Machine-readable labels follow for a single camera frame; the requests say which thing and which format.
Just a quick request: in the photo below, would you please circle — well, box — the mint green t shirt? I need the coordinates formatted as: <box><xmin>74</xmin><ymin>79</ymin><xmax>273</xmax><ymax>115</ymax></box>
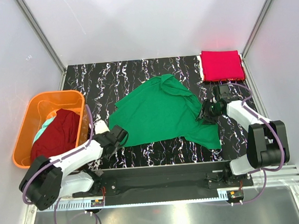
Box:
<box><xmin>33</xmin><ymin>117</ymin><xmax>55</xmax><ymax>143</ymax></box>

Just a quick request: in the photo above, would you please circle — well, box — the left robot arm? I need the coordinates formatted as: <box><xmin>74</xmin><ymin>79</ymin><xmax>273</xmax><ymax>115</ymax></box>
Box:
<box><xmin>19</xmin><ymin>125</ymin><xmax>129</xmax><ymax>211</ymax></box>

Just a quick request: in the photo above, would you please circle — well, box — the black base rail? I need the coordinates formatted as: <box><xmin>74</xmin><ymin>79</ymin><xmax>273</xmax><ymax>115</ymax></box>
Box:
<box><xmin>73</xmin><ymin>161</ymin><xmax>253</xmax><ymax>207</ymax></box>

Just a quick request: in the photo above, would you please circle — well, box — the orange plastic bin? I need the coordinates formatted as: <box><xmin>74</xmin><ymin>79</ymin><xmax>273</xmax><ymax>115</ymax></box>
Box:
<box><xmin>12</xmin><ymin>90</ymin><xmax>90</xmax><ymax>169</ymax></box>

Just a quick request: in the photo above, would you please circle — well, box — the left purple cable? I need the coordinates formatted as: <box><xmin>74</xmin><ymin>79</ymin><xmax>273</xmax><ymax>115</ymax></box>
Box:
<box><xmin>15</xmin><ymin>103</ymin><xmax>102</xmax><ymax>224</ymax></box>

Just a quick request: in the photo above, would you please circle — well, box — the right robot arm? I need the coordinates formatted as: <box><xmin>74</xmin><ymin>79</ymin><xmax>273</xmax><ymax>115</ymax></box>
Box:
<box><xmin>196</xmin><ymin>83</ymin><xmax>290</xmax><ymax>187</ymax></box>

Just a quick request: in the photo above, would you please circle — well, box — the folded red t shirt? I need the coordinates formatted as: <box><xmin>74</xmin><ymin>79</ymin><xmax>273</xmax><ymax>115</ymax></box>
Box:
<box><xmin>200</xmin><ymin>48</ymin><xmax>246</xmax><ymax>83</ymax></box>

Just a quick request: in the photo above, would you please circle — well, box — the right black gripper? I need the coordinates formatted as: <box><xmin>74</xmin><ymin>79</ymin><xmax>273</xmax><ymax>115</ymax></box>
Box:
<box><xmin>194</xmin><ymin>98</ymin><xmax>223</xmax><ymax>127</ymax></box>

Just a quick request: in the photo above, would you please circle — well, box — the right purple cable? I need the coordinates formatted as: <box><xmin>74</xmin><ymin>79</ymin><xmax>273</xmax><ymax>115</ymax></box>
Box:
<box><xmin>194</xmin><ymin>79</ymin><xmax>290</xmax><ymax>208</ymax></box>

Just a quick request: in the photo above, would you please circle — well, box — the dark red t shirt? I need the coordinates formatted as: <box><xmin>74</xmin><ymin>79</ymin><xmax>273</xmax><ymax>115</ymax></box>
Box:
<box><xmin>30</xmin><ymin>109</ymin><xmax>80</xmax><ymax>162</ymax></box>

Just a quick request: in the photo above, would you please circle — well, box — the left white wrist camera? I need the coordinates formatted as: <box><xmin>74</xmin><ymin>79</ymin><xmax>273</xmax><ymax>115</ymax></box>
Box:
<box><xmin>93</xmin><ymin>120</ymin><xmax>109</xmax><ymax>134</ymax></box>

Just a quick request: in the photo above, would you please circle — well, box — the purple cable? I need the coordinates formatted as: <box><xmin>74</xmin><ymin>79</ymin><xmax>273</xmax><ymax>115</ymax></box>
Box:
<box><xmin>15</xmin><ymin>103</ymin><xmax>102</xmax><ymax>224</ymax></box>
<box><xmin>194</xmin><ymin>79</ymin><xmax>290</xmax><ymax>208</ymax></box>

